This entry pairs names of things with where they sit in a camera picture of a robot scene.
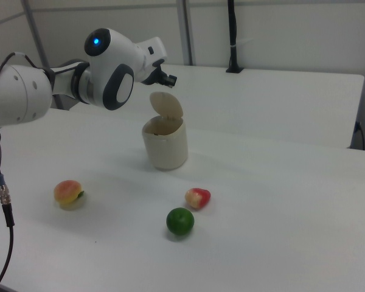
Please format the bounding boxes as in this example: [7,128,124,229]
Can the beige lidded garbage bin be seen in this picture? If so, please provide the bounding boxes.
[141,91,189,171]

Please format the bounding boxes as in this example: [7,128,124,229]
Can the thick black cable with connector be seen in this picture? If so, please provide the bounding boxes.
[0,120,15,288]

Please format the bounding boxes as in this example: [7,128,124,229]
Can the grey partition post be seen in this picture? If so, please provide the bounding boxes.
[176,0,197,66]
[23,0,65,110]

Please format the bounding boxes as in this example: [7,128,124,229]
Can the pink yellow toy peach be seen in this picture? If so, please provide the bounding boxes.
[54,179,85,205]

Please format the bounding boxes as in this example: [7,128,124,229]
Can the green toy lime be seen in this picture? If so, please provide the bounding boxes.
[165,207,195,236]

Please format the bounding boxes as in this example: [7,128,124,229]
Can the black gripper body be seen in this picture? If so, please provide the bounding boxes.
[139,60,168,88]

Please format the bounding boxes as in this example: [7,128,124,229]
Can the red yellow toy fruit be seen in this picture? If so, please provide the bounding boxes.
[184,187,212,210]

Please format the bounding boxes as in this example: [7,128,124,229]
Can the black camera pole with base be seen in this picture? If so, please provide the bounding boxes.
[225,0,245,74]

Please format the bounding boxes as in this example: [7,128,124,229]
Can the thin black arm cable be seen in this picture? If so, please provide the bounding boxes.
[0,52,46,92]

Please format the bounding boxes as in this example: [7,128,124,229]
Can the dark power cable with plug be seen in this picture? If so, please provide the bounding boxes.
[354,120,365,150]

